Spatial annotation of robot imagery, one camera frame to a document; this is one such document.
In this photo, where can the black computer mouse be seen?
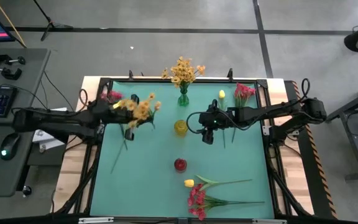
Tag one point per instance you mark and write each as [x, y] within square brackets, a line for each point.
[9, 146]

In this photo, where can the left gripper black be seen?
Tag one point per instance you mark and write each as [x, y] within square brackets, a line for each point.
[110, 113]

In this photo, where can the green glass vase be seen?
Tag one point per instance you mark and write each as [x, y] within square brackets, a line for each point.
[183, 101]

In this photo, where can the grey desk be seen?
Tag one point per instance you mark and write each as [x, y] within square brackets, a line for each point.
[30, 77]

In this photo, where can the white paper sheets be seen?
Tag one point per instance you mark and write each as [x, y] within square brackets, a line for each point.
[47, 143]

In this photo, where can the red artificial flower bunch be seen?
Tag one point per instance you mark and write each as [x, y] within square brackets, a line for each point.
[113, 95]
[244, 91]
[197, 199]

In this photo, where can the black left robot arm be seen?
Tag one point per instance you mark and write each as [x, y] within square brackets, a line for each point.
[57, 119]

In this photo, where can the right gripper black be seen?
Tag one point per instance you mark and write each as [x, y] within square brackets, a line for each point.
[211, 118]

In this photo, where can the silver metal bracket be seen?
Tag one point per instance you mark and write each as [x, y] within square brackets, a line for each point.
[269, 221]
[95, 220]

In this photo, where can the yellow glass vase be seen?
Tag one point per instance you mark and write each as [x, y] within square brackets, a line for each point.
[181, 127]

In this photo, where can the black frame clip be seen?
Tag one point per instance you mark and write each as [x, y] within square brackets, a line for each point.
[230, 74]
[130, 75]

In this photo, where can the orange artificial flower bunch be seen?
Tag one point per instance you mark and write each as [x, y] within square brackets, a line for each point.
[183, 73]
[141, 112]

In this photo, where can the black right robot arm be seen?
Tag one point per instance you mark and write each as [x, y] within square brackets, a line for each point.
[275, 110]

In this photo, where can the red ribbed glass vase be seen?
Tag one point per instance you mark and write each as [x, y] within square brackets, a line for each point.
[180, 165]

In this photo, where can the black panel with hazard stripe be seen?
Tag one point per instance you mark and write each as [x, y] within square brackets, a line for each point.
[320, 189]

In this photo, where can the black screw clamp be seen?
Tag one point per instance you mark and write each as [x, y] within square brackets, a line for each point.
[9, 74]
[2, 58]

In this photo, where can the thin wooden rod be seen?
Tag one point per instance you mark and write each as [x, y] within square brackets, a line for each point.
[9, 22]

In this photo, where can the yellow artificial tulip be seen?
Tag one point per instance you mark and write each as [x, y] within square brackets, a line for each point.
[221, 94]
[189, 183]

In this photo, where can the black metal table frame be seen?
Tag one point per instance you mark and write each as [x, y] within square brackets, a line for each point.
[262, 84]

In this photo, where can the teal table mat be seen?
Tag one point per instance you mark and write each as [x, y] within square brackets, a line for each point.
[141, 193]

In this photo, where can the yellow tape label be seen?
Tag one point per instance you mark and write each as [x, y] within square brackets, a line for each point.
[117, 105]

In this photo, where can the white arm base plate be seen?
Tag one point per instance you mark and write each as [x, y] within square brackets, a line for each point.
[265, 130]

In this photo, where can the black tripod stand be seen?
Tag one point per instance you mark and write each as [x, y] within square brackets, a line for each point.
[51, 24]

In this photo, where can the green flower stems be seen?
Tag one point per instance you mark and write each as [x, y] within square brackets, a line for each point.
[118, 157]

